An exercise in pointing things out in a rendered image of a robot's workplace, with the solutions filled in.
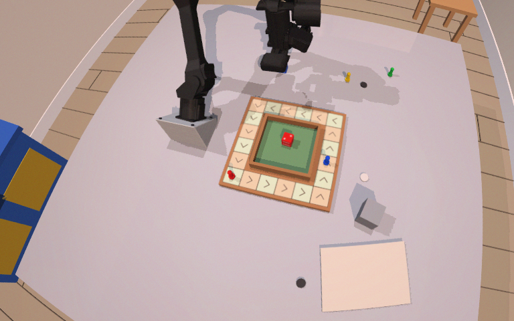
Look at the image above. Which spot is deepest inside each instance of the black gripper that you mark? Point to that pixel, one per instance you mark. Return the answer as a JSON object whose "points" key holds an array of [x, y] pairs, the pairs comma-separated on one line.
{"points": [[277, 60]]}

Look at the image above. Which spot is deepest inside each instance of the red die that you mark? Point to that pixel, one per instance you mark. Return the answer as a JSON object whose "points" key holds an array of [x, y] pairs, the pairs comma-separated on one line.
{"points": [[287, 139]]}

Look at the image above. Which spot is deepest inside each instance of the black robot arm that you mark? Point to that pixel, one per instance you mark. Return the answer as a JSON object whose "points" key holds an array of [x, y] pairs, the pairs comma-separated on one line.
{"points": [[199, 74]]}

